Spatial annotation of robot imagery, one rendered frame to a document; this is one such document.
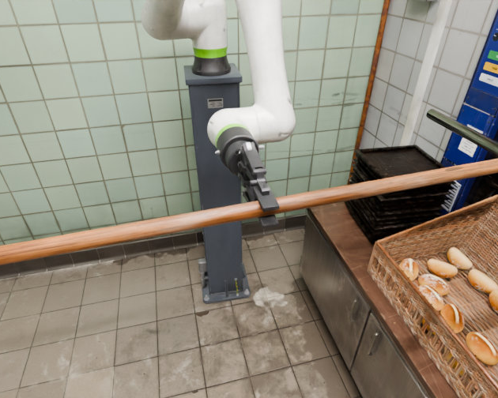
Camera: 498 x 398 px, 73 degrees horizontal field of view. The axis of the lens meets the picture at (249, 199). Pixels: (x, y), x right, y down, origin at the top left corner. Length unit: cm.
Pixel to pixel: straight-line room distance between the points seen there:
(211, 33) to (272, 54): 44
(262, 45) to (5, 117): 136
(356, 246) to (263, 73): 85
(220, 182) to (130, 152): 62
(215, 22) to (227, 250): 103
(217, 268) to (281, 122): 110
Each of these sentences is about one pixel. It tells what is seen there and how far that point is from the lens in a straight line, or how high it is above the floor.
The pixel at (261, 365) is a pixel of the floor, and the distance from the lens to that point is 176.
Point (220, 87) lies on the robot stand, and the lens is 132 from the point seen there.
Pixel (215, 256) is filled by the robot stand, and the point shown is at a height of 31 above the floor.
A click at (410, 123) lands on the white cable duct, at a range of 184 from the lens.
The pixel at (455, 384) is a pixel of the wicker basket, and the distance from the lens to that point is 119.
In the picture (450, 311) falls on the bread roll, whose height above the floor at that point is 64.
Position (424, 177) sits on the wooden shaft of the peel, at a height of 119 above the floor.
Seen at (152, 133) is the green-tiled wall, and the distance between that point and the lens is 187.
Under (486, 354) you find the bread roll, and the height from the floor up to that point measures 63.
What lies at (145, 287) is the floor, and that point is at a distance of 211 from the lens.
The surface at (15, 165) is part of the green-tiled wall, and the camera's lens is 206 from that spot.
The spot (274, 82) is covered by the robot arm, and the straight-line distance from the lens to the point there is 90.
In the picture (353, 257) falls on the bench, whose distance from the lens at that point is 143.
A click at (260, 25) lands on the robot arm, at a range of 91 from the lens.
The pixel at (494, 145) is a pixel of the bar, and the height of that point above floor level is 117.
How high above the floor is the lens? 154
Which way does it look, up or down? 35 degrees down
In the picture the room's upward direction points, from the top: straight up
